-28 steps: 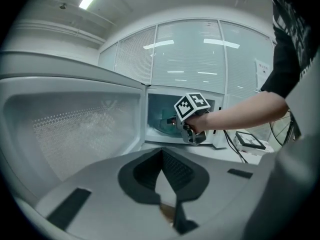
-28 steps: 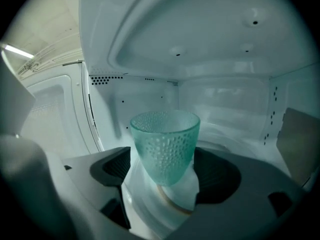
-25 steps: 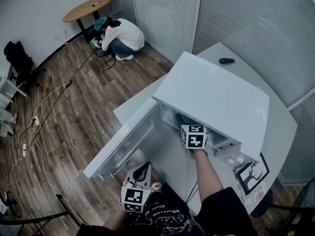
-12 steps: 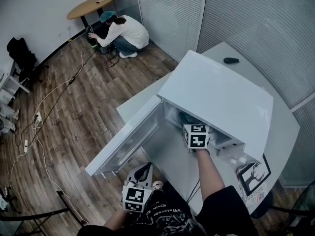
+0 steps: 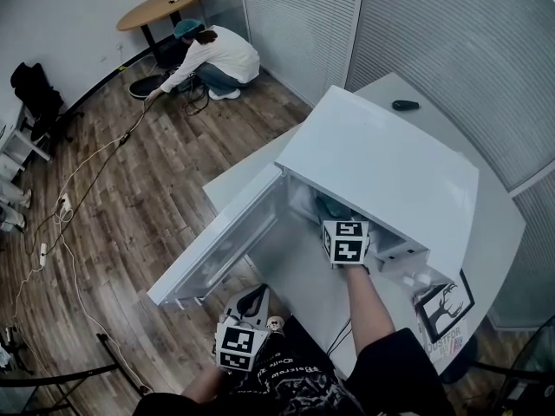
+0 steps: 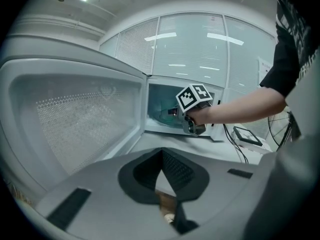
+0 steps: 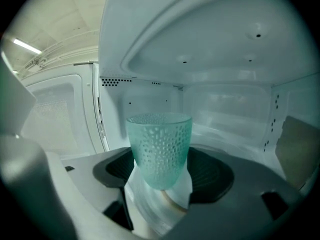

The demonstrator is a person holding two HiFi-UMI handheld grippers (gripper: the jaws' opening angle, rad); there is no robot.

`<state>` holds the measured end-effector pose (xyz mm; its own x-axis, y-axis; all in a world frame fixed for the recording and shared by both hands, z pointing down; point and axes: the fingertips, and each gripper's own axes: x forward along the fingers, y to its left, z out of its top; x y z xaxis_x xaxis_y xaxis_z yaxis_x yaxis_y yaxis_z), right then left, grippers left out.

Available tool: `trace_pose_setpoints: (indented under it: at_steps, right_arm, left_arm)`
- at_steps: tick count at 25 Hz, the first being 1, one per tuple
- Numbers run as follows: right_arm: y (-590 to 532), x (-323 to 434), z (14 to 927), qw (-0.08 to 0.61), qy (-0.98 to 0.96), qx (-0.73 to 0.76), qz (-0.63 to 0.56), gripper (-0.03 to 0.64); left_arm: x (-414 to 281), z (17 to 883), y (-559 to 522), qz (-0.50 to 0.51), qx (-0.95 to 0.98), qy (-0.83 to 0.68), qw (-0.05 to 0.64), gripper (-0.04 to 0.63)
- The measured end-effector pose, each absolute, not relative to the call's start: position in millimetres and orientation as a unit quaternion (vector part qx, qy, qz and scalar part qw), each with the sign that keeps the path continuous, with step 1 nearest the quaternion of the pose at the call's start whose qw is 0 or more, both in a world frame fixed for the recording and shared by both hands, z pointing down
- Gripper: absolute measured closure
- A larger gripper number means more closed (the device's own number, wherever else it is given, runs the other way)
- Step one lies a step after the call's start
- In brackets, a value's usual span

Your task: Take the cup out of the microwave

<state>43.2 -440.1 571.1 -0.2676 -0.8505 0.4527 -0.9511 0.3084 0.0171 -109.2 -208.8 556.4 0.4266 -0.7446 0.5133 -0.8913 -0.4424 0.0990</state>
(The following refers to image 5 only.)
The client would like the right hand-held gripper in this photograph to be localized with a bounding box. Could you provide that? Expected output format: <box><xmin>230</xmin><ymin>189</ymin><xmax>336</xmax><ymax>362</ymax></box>
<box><xmin>321</xmin><ymin>218</ymin><xmax>370</xmax><ymax>269</ymax></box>

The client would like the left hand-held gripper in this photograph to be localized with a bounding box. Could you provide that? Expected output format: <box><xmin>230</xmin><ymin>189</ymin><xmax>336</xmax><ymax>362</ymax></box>
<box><xmin>214</xmin><ymin>283</ymin><xmax>272</xmax><ymax>372</ymax></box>

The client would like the green glass bowl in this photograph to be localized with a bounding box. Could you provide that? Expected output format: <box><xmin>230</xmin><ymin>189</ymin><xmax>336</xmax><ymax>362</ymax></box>
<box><xmin>315</xmin><ymin>195</ymin><xmax>353</xmax><ymax>219</ymax></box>

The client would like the white microwave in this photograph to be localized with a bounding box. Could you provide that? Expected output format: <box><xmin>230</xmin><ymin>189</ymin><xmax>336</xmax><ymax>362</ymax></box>
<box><xmin>147</xmin><ymin>85</ymin><xmax>480</xmax><ymax>309</ymax></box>

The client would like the person's left forearm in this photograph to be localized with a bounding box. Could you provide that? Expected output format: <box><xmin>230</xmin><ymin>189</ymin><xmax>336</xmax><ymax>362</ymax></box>
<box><xmin>180</xmin><ymin>364</ymin><xmax>232</xmax><ymax>403</ymax></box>

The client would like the person's right forearm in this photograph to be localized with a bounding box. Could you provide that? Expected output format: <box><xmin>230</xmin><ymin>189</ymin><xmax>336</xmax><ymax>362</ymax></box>
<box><xmin>341</xmin><ymin>263</ymin><xmax>398</xmax><ymax>360</ymax></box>

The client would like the person's black printed clothing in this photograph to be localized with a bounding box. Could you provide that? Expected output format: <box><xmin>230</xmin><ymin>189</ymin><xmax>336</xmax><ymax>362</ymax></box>
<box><xmin>132</xmin><ymin>314</ymin><xmax>456</xmax><ymax>416</ymax></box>

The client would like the black framed deer picture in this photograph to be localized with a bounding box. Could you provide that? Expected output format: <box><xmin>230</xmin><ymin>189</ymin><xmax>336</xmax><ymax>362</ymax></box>
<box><xmin>414</xmin><ymin>270</ymin><xmax>475</xmax><ymax>344</ymax></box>

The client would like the white magazine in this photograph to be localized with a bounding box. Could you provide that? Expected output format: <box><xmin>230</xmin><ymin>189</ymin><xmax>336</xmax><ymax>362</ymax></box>
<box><xmin>417</xmin><ymin>318</ymin><xmax>470</xmax><ymax>366</ymax></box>

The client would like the grey table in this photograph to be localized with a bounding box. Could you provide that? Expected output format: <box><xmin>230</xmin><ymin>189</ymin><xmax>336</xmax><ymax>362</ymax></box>
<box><xmin>202</xmin><ymin>72</ymin><xmax>526</xmax><ymax>379</ymax></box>

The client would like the black standing fan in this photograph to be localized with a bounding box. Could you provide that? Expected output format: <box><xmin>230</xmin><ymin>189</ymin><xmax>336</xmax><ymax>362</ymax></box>
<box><xmin>441</xmin><ymin>326</ymin><xmax>555</xmax><ymax>416</ymax></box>

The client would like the black metal stand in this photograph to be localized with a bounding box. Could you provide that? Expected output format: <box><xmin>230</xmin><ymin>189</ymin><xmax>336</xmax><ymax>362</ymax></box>
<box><xmin>0</xmin><ymin>332</ymin><xmax>149</xmax><ymax>416</ymax></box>

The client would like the green and black device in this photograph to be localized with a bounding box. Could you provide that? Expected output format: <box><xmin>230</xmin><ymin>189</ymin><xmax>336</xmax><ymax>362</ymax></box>
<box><xmin>128</xmin><ymin>75</ymin><xmax>171</xmax><ymax>101</ymax></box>

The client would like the white desk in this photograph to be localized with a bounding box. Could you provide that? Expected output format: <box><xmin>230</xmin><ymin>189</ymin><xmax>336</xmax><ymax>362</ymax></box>
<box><xmin>0</xmin><ymin>101</ymin><xmax>51</xmax><ymax>182</ymax></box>

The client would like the black office chair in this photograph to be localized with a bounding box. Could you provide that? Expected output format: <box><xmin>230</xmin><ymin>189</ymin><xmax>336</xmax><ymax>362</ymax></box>
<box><xmin>10</xmin><ymin>62</ymin><xmax>86</xmax><ymax>145</ymax></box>

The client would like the round wooden table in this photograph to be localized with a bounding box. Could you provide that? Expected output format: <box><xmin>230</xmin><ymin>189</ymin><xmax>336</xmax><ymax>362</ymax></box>
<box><xmin>115</xmin><ymin>0</ymin><xmax>206</xmax><ymax>68</ymax></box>

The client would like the thin black cable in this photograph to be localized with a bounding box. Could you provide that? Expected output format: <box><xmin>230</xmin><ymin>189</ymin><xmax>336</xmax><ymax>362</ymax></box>
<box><xmin>327</xmin><ymin>316</ymin><xmax>353</xmax><ymax>360</ymax></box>

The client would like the long white floor cable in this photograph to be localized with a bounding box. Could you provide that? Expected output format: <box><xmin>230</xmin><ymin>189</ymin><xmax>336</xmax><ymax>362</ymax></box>
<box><xmin>10</xmin><ymin>56</ymin><xmax>153</xmax><ymax>394</ymax></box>

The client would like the long black floor cable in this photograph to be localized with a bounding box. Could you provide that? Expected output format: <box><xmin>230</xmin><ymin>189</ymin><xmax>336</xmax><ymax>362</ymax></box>
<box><xmin>23</xmin><ymin>65</ymin><xmax>174</xmax><ymax>256</ymax></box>

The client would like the coiled black cable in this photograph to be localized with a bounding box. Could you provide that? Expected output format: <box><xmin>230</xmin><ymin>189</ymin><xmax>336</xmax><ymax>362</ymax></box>
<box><xmin>182</xmin><ymin>82</ymin><xmax>210</xmax><ymax>117</ymax></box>

